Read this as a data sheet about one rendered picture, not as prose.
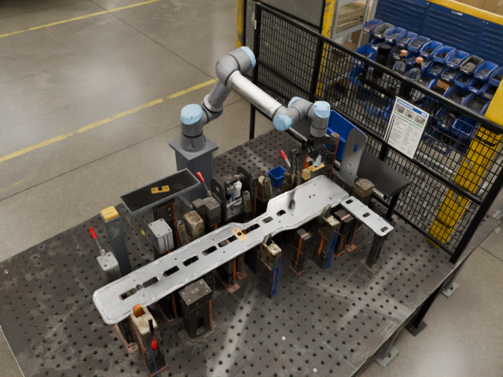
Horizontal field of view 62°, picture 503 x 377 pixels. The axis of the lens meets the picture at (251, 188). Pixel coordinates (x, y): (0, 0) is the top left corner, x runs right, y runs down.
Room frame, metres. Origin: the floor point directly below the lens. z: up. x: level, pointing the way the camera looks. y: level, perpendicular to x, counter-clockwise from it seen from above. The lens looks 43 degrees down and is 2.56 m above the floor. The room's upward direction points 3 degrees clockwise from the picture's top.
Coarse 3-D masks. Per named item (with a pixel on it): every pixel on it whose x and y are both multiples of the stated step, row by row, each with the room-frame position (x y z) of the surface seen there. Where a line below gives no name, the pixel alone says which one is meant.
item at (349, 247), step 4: (356, 220) 1.57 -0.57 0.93; (352, 224) 1.56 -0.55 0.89; (356, 224) 1.58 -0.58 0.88; (352, 228) 1.56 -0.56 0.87; (352, 232) 1.57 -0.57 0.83; (348, 236) 1.57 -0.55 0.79; (352, 236) 1.57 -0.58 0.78; (348, 240) 1.56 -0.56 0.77; (352, 240) 1.58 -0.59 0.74; (348, 244) 1.58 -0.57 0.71; (352, 244) 1.58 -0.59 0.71; (344, 248) 1.55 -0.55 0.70; (348, 248) 1.55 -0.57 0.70; (352, 248) 1.56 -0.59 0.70
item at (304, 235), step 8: (296, 232) 1.40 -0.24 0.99; (304, 232) 1.40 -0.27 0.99; (296, 240) 1.39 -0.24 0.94; (304, 240) 1.36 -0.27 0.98; (296, 248) 1.38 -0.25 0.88; (304, 248) 1.36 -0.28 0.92; (296, 256) 1.38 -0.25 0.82; (304, 256) 1.38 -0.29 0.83; (296, 264) 1.37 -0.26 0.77; (304, 264) 1.38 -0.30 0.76; (296, 272) 1.36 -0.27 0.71; (304, 272) 1.37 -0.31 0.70
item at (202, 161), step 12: (216, 144) 1.94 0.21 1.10; (180, 156) 1.87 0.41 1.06; (192, 156) 1.82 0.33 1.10; (204, 156) 1.87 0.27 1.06; (180, 168) 1.88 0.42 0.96; (192, 168) 1.82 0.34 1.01; (204, 168) 1.87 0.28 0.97; (204, 180) 1.87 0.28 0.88; (192, 192) 1.82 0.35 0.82; (204, 192) 1.86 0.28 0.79
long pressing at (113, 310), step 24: (288, 192) 1.67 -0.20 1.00; (312, 192) 1.69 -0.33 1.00; (336, 192) 1.70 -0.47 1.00; (264, 216) 1.49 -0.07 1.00; (288, 216) 1.50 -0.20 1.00; (312, 216) 1.51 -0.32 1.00; (216, 240) 1.31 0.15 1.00; (168, 264) 1.16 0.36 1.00; (192, 264) 1.16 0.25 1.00; (216, 264) 1.17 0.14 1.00; (120, 288) 1.02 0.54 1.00; (144, 288) 1.02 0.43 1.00; (168, 288) 1.03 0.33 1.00; (120, 312) 0.91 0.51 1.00
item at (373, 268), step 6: (384, 228) 1.46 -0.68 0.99; (378, 240) 1.43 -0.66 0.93; (384, 240) 1.43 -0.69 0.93; (372, 246) 1.45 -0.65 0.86; (378, 246) 1.42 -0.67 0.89; (372, 252) 1.44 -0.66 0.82; (378, 252) 1.45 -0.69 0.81; (366, 258) 1.49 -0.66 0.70; (372, 258) 1.43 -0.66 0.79; (366, 264) 1.44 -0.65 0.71; (372, 264) 1.42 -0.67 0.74; (372, 270) 1.41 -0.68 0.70; (378, 270) 1.41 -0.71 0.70
